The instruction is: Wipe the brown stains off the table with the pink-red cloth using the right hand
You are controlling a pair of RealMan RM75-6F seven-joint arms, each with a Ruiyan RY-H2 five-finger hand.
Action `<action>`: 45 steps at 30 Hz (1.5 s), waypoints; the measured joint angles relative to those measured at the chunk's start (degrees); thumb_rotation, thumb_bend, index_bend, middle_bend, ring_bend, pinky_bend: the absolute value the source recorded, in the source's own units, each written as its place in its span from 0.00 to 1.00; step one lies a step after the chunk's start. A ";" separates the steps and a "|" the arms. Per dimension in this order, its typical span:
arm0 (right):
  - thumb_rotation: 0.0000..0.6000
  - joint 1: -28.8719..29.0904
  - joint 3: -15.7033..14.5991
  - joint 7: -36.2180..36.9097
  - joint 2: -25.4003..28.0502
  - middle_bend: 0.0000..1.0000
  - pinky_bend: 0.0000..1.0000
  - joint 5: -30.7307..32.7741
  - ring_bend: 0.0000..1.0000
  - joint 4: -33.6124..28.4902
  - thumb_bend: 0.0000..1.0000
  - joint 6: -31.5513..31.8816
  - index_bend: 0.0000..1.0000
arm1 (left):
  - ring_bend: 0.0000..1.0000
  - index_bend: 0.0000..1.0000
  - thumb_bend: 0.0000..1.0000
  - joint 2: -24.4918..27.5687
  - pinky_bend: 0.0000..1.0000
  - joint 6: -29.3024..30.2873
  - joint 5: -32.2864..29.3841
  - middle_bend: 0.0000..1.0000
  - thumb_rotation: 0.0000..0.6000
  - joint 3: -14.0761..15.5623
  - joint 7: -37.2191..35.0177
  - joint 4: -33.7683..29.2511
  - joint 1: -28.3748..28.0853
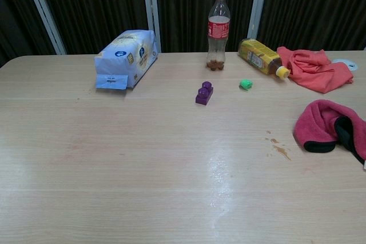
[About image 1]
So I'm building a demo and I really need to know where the pink cloth black trim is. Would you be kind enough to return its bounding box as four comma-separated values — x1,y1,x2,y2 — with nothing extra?
293,99,366,168

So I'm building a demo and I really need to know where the coral orange cloth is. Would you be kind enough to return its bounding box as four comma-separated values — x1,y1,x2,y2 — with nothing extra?
276,46,355,94

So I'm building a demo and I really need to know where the purple toy brick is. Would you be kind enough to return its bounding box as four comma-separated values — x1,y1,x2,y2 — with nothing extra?
195,81,214,105

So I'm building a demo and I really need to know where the green bottle cap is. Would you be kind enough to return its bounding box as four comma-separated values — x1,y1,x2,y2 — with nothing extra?
238,79,254,91

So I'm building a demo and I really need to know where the white blue paper package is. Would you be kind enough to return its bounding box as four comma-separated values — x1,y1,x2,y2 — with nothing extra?
94,29,159,90

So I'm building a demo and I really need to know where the clear cola bottle red cap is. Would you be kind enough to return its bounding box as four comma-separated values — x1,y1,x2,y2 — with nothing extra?
205,0,230,72

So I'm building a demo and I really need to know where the yellow label tea bottle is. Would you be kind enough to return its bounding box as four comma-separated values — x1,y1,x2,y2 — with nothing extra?
238,37,291,80

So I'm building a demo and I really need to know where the white round table grommet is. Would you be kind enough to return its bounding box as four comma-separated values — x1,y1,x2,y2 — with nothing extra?
331,58,359,71

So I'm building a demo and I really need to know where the grey metal screen post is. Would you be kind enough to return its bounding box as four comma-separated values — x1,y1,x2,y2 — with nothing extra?
246,0,270,39
141,0,161,54
21,0,67,55

